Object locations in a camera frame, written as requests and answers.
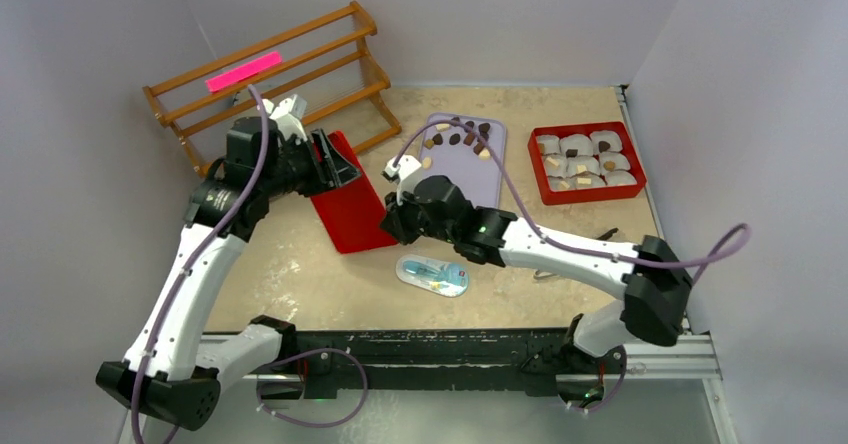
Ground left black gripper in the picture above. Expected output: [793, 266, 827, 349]
[259, 128, 359, 200]

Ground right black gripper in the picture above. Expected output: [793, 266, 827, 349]
[382, 182, 458, 246]

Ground red box lid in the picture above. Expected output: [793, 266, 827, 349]
[311, 131, 397, 254]

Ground metal tongs with black tips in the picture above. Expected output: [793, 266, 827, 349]
[533, 227, 621, 281]

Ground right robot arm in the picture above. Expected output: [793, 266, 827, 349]
[380, 176, 693, 371]

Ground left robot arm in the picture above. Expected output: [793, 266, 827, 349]
[95, 117, 361, 431]

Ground red chocolate box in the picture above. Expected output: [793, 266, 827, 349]
[527, 121, 647, 206]

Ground lavender plastic tray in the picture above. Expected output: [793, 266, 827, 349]
[418, 112, 507, 208]

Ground blue correction tape package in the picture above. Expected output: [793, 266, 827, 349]
[395, 254, 470, 298]

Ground wooden tiered shelf rack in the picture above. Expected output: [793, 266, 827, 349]
[142, 1, 402, 176]

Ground pink sticky note strip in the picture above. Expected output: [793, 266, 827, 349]
[205, 51, 283, 93]

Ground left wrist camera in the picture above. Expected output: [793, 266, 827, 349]
[262, 94, 307, 142]

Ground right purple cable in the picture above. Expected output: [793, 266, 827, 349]
[390, 117, 753, 287]

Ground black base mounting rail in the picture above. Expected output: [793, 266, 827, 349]
[251, 315, 631, 403]

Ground aluminium frame rail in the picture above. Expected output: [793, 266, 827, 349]
[123, 334, 719, 443]

